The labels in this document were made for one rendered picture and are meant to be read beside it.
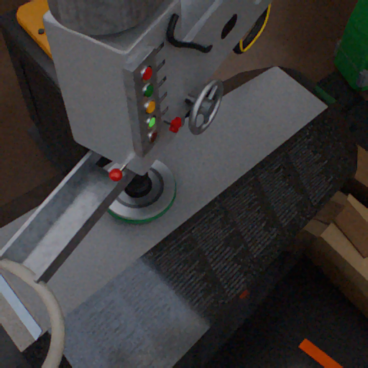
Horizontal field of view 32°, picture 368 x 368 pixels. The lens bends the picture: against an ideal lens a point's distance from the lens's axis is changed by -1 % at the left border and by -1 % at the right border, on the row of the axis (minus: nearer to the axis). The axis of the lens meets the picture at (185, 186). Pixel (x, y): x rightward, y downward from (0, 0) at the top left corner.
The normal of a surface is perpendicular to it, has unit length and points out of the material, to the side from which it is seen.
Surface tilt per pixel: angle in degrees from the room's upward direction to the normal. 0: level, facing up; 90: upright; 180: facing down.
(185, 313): 45
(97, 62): 90
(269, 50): 0
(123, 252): 0
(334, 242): 0
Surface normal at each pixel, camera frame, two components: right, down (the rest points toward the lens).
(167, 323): 0.46, 0.04
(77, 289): -0.02, -0.56
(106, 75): -0.53, 0.71
